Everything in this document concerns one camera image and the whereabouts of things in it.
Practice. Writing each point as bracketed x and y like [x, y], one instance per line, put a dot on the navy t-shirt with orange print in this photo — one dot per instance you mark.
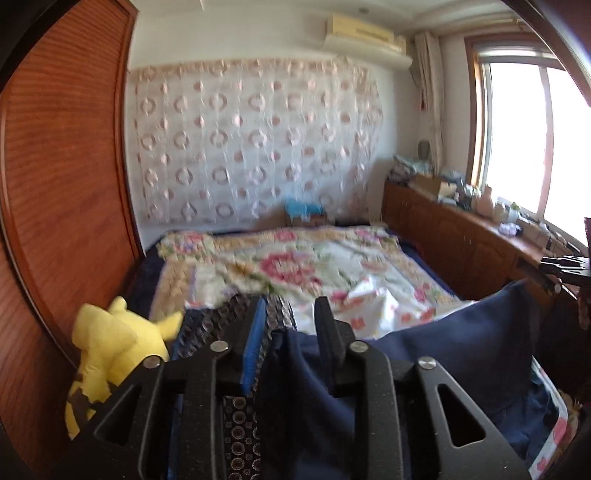
[438, 350]

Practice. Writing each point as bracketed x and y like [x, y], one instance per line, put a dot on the blue plastic bag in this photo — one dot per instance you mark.
[298, 208]

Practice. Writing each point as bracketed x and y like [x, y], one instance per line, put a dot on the white strawberry print sheet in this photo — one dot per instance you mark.
[558, 429]

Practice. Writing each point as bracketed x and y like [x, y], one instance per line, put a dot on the circle patterned sheer curtain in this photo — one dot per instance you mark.
[254, 138]

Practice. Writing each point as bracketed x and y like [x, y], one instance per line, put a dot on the stack of folded cloths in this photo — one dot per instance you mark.
[411, 166]

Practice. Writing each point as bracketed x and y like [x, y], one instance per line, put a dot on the dark oval object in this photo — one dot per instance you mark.
[425, 150]

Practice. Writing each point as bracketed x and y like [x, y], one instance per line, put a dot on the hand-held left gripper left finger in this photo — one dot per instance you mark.
[254, 341]

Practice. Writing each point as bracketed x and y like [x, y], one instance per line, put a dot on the floral quilt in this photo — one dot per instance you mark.
[143, 286]

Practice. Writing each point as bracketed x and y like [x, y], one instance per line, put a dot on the pale pink jug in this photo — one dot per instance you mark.
[485, 203]

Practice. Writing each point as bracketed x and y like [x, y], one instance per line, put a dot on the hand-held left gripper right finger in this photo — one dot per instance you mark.
[328, 332]

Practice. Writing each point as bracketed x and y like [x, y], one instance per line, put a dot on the wooden framed window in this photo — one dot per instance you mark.
[521, 138]

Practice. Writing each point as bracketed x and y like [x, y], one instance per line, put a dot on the wooden slatted wardrobe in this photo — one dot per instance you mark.
[69, 161]

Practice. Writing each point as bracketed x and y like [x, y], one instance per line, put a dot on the white plastic packet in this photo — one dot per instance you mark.
[510, 229]

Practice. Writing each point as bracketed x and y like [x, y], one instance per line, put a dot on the long wooden cabinet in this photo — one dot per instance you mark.
[461, 249]

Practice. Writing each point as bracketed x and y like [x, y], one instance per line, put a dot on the open cardboard box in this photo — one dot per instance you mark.
[431, 184]

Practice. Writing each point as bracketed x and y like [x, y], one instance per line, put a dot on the yellow plush toy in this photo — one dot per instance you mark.
[111, 341]

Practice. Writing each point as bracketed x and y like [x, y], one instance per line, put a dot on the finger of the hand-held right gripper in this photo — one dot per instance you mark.
[572, 263]
[572, 279]

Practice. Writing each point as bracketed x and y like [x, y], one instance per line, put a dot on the green capped bottle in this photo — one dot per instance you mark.
[513, 214]

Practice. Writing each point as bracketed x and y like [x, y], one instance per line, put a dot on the beige window curtain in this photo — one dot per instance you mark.
[429, 92]

